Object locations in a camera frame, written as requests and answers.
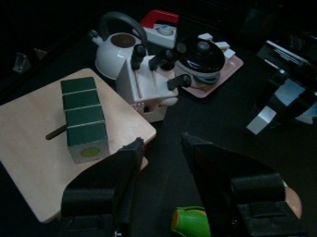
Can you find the green toy vegetable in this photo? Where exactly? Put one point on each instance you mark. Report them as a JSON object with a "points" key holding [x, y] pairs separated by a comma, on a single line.
{"points": [[192, 222]]}

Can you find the dark wooden stick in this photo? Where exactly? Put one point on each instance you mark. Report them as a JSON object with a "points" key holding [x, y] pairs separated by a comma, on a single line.
{"points": [[55, 132]]}

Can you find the white toy knife block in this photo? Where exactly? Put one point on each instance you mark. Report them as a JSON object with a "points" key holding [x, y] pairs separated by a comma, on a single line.
{"points": [[145, 83]]}

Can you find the pink square tray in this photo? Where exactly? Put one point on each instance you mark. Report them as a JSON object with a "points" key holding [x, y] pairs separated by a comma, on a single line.
{"points": [[229, 71]]}

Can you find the light wooden cutting board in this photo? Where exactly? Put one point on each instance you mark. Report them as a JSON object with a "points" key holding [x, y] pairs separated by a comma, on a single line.
{"points": [[37, 139]]}

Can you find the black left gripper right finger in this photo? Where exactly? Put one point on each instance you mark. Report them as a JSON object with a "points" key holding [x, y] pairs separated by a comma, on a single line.
{"points": [[231, 172]]}

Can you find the black and white toy pot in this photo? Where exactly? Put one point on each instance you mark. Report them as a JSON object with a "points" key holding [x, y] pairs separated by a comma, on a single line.
{"points": [[203, 63]]}

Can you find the metal corner bracket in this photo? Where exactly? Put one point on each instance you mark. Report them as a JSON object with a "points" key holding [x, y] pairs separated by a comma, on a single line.
{"points": [[41, 53], [21, 62]]}

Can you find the white toy cube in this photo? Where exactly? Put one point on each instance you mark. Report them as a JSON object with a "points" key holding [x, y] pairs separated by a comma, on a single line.
{"points": [[229, 53], [223, 45], [205, 36]]}

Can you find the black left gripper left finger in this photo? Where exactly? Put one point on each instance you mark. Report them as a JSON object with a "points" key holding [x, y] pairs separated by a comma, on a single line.
{"points": [[109, 172]]}

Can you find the pink plate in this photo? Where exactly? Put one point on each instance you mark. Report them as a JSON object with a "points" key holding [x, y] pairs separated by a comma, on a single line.
{"points": [[294, 201]]}

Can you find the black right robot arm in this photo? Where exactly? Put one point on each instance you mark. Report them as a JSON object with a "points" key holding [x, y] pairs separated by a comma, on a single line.
{"points": [[290, 89]]}

